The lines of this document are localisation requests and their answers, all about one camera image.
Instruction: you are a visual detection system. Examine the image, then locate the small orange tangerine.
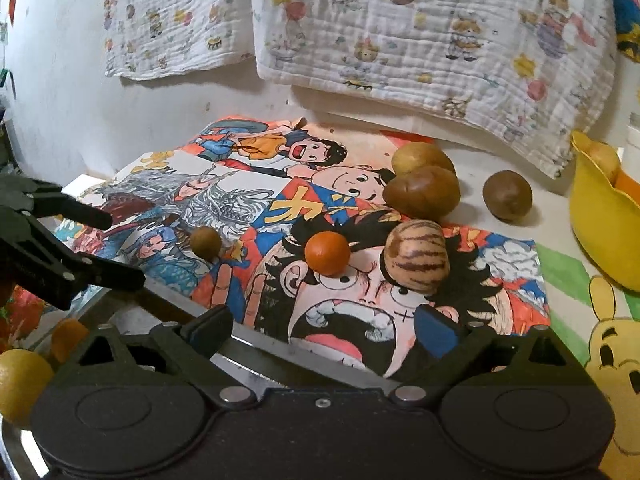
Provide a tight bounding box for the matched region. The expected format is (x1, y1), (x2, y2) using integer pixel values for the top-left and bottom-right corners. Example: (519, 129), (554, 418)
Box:
(50, 318), (89, 363)
(304, 231), (352, 276)

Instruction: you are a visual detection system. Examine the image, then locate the small tan round fruit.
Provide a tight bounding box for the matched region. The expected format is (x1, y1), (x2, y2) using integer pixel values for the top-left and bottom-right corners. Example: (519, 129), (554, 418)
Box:
(190, 226), (222, 262)

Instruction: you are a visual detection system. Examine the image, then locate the large yellow round fruit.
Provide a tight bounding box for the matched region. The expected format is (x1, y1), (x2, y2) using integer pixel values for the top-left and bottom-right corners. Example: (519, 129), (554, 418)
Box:
(0, 349), (54, 429)

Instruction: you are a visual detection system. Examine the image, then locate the brown oval fruit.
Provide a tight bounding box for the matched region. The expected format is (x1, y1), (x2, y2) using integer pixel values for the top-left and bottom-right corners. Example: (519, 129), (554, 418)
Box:
(383, 166), (461, 221)

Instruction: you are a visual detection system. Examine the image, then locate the dark brown kiwi fruit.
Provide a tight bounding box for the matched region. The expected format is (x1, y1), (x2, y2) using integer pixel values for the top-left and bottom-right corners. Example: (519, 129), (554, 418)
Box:
(483, 170), (533, 222)

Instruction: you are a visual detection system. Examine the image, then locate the yellow-green potato-like fruit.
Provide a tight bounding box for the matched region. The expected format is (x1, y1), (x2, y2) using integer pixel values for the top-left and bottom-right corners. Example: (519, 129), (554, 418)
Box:
(392, 142), (456, 176)

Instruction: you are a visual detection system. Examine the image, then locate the metal baking tray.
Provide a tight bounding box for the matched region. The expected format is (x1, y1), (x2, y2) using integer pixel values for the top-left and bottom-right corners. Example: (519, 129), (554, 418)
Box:
(1, 284), (395, 479)

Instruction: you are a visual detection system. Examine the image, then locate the winnie pooh drawing sheet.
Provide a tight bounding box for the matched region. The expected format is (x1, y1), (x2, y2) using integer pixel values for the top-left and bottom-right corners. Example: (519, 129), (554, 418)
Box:
(537, 245), (639, 479)

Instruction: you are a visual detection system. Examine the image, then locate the colourful anime poster mat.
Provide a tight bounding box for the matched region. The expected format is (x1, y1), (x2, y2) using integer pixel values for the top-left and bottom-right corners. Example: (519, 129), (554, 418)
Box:
(52, 119), (549, 379)

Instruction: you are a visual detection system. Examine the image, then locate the yellow plastic bowl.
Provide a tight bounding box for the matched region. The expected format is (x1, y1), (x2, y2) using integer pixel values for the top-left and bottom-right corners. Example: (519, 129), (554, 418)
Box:
(570, 130), (639, 292)

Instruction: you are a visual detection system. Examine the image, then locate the white printed muslin cloth left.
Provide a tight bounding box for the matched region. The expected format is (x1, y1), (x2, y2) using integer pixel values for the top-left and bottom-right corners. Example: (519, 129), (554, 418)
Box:
(103, 0), (254, 81)

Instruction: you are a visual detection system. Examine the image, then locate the white printed muslin cloth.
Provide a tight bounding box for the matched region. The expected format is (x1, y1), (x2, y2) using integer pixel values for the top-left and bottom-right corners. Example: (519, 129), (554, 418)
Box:
(103, 0), (254, 81)
(252, 0), (615, 178)

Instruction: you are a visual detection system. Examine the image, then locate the white orange plastic jar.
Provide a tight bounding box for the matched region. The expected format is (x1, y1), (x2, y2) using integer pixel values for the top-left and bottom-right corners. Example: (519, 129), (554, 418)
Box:
(615, 125), (640, 203)

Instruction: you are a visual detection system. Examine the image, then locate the fruit inside yellow bowl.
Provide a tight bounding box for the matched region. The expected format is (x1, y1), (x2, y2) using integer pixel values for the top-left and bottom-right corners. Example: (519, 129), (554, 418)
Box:
(587, 141), (620, 184)

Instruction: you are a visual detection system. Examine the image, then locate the white printed muslin cloth right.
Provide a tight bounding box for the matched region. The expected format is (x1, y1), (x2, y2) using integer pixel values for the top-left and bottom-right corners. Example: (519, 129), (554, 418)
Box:
(252, 0), (615, 178)

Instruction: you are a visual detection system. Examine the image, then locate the cartoon wall sticker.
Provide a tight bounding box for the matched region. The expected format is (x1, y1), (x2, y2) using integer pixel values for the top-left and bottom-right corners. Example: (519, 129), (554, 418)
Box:
(612, 0), (639, 63)

